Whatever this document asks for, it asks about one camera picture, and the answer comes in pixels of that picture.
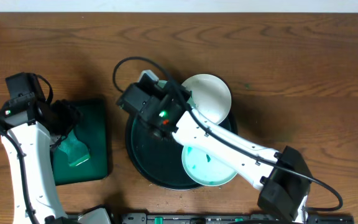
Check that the round dark green tray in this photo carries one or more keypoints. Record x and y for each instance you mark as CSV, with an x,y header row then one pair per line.
x,y
158,161

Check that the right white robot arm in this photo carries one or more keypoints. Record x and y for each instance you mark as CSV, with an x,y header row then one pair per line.
x,y
282,178

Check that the mint plate front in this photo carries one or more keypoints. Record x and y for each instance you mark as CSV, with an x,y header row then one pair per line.
x,y
204,169

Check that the dark green rectangular tray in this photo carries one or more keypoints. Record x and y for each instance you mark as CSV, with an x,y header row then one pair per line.
x,y
91,130

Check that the green sponge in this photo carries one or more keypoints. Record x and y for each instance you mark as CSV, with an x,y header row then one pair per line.
x,y
76,151

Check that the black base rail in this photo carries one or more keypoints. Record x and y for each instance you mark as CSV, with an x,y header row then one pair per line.
x,y
142,218

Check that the white plate with green stain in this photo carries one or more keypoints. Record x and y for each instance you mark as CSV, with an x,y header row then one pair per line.
x,y
210,96

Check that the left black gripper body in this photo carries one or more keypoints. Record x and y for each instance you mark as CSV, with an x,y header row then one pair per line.
x,y
66,116

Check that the mint plate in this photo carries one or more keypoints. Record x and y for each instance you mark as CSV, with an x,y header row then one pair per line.
x,y
204,169
178,91

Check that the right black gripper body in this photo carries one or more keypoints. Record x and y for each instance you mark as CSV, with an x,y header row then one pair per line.
x,y
174,92

